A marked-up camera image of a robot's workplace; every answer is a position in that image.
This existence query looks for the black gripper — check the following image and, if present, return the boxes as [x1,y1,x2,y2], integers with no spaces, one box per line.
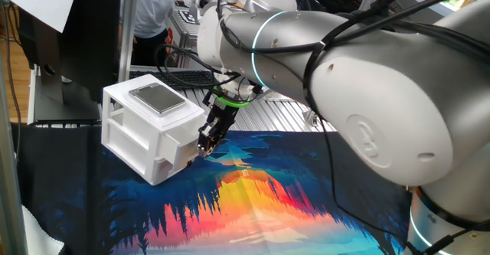
[196,100,240,160]

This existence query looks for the white drawer cabinet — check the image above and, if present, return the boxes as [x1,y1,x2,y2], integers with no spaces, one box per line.
[101,74,207,187]

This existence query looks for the grey metal plate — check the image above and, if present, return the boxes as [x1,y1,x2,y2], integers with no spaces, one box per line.
[128,81,188,115]

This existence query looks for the black keyboard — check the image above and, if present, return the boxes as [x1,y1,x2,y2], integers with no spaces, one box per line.
[129,70,215,90]

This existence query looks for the colourful sunset forest cloth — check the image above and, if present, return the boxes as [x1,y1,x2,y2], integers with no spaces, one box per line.
[11,126,414,255]

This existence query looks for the black white marker board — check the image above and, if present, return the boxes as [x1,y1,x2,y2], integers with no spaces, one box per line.
[178,8,200,25]

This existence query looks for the person in light shirt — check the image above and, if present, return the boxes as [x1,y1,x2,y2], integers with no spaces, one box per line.
[132,0,214,67]

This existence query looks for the black computer monitor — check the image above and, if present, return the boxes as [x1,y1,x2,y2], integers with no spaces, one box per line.
[17,0,123,125]

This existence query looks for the white cloth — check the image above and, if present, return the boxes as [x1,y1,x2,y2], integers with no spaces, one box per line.
[22,204,64,255]

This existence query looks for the green flange ring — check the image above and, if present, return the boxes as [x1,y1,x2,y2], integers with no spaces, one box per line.
[212,86,253,110]

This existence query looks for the thin black cable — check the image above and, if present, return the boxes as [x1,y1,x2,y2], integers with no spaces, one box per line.
[315,115,413,248]

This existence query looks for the aluminium frame profile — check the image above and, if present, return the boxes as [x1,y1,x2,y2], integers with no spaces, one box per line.
[117,0,141,83]
[0,47,30,255]

